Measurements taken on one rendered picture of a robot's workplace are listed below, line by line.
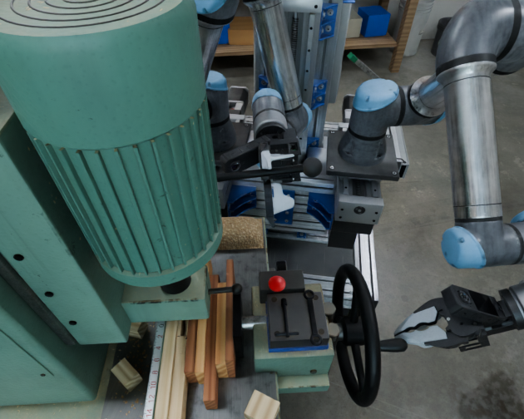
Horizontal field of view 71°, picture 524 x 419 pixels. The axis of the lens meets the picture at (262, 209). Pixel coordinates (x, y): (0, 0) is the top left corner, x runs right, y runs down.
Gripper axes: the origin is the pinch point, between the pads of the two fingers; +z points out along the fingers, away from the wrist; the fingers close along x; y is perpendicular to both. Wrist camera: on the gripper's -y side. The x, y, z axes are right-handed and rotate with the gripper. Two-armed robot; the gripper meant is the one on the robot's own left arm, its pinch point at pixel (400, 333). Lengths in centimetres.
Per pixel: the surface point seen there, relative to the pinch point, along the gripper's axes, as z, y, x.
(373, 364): 5.3, -4.4, -5.8
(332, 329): 8.6, -13.7, -1.7
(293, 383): 19.5, -8.5, -7.1
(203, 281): 23.9, -30.2, 5.1
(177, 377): 32.7, -24.6, -7.2
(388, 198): -1, 108, 120
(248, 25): 49, 39, 293
